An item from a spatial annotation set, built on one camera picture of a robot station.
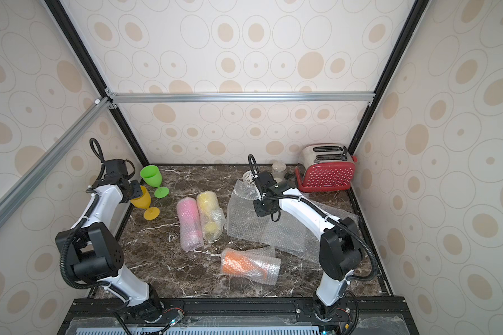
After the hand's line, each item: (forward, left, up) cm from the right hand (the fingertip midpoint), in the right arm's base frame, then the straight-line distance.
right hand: (270, 208), depth 88 cm
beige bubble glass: (-1, +54, +2) cm, 54 cm away
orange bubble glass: (-23, +3, -4) cm, 23 cm away
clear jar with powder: (+20, -4, +2) cm, 20 cm away
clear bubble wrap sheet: (0, +13, -11) cm, 17 cm away
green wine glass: (+12, +54, +6) cm, 56 cm away
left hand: (+3, +57, +8) cm, 57 cm away
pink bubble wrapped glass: (-12, +32, -4) cm, 34 cm away
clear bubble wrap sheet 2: (-6, -7, -11) cm, 14 cm away
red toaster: (+21, -25, +4) cm, 33 cm away
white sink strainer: (+25, +12, -9) cm, 29 cm away
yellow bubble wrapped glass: (-4, +25, -1) cm, 25 cm away
